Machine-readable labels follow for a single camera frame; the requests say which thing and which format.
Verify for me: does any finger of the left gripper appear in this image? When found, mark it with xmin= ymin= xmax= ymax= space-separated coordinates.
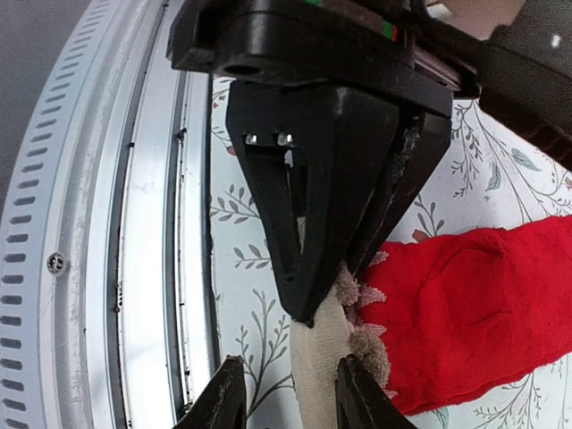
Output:
xmin=226 ymin=80 xmax=400 ymax=324
xmin=346 ymin=108 xmax=451 ymax=273

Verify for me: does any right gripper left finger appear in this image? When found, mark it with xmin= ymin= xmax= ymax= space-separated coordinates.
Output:
xmin=173 ymin=356 xmax=247 ymax=429

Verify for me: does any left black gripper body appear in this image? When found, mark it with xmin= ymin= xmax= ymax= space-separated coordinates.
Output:
xmin=167 ymin=1 xmax=481 ymax=116

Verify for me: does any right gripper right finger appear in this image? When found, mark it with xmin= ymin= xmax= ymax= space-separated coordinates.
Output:
xmin=335 ymin=355 xmax=416 ymax=429

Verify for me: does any red and beige sock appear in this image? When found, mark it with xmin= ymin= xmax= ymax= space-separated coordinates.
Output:
xmin=290 ymin=216 xmax=571 ymax=428

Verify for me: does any floral table mat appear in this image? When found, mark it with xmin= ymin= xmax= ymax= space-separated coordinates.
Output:
xmin=210 ymin=77 xmax=571 ymax=428

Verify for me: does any aluminium front rail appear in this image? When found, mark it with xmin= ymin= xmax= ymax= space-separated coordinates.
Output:
xmin=1 ymin=1 xmax=219 ymax=428

